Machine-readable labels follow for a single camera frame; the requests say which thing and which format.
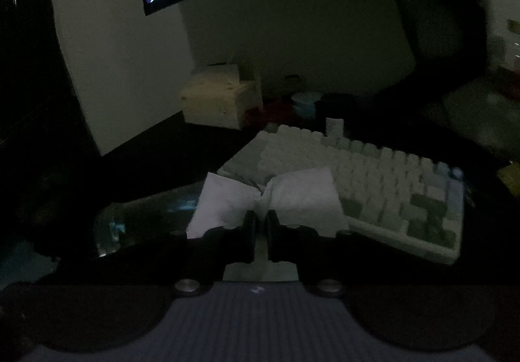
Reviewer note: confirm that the small black jar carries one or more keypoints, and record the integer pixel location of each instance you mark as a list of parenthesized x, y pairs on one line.
[(337, 106)]

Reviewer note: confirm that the white and green keyboard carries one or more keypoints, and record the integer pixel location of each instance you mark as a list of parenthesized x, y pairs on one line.
[(386, 191)]

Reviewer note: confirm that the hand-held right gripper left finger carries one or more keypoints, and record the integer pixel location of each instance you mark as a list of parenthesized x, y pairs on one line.
[(248, 232)]

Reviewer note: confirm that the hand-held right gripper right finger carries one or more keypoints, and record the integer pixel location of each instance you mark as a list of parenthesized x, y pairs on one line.
[(273, 232)]

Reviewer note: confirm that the white paper tissue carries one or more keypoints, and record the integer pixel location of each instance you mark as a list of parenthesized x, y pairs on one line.
[(308, 195)]

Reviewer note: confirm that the small blue jar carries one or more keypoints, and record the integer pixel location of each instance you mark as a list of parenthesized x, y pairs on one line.
[(306, 106)]

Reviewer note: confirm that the black monitor stand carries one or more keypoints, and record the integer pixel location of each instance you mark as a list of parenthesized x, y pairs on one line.
[(438, 20)]

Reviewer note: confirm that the clear glass jar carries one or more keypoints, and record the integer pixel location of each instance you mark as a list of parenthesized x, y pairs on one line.
[(154, 211)]

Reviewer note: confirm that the small yellow box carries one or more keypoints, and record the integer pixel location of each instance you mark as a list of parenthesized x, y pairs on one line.
[(511, 179)]

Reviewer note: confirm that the dark red object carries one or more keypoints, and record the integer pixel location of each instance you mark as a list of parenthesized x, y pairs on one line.
[(272, 110)]

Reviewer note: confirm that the small white box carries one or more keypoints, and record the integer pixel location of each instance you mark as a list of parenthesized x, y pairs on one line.
[(334, 126)]

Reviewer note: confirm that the beige tissue box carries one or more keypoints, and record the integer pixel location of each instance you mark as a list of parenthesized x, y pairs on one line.
[(211, 102)]

